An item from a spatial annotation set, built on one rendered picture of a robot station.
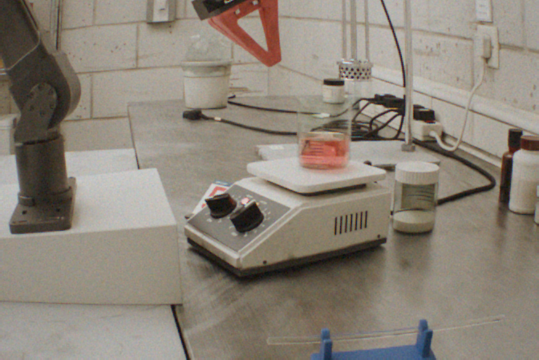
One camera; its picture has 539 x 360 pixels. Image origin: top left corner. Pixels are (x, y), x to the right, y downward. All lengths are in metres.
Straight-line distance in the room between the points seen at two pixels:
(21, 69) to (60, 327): 0.26
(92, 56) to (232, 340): 2.70
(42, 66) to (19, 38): 0.05
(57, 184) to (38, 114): 0.08
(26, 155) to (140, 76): 2.54
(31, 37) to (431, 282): 0.49
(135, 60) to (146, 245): 2.61
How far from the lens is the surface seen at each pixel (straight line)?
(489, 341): 0.59
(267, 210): 0.75
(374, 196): 0.79
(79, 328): 0.61
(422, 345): 0.54
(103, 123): 3.25
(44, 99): 0.68
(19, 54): 0.69
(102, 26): 3.21
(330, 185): 0.75
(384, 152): 1.30
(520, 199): 0.98
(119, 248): 0.64
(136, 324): 0.62
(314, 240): 0.75
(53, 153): 0.70
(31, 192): 0.71
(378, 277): 0.73
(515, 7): 1.29
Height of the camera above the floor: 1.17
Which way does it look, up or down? 12 degrees down
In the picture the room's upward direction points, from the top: straight up
